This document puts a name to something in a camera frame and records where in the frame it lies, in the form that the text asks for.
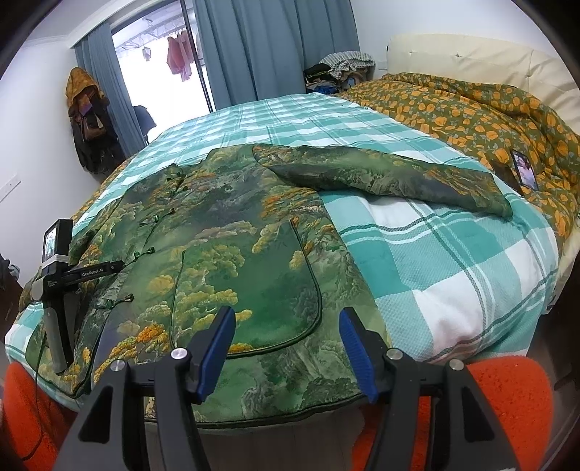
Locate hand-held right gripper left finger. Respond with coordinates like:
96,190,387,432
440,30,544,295
54,305,236,471

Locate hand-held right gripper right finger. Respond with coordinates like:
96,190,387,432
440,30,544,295
339,307,522,471

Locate green landscape print jacket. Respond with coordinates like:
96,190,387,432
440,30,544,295
25,142,513,429

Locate coat rack with clothes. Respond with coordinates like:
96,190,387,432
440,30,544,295
66,67,125,173

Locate hanging pink clothes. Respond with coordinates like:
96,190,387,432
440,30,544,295
166,32,193,82

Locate pile of folded clothes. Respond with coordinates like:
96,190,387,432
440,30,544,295
303,52,377,96

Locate teal checked bed sheet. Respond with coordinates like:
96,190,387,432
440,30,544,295
4,93,560,363

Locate orange floral bed sheet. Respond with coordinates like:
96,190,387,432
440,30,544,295
72,174,121,225

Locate person's orange fleece clothing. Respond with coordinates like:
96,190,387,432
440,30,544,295
4,355,556,471

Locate dark chair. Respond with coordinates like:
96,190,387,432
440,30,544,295
133,105,157,146

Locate narrow blue curtain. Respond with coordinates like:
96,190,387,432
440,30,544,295
74,20,146,159

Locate black smartphone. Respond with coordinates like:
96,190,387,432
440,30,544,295
510,149,540,191

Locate orange floral quilt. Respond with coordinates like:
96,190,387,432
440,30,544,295
337,71,580,254

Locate wide blue curtain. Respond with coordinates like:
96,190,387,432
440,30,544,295
192,0,363,112

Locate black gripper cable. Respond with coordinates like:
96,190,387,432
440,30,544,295
20,330,50,460

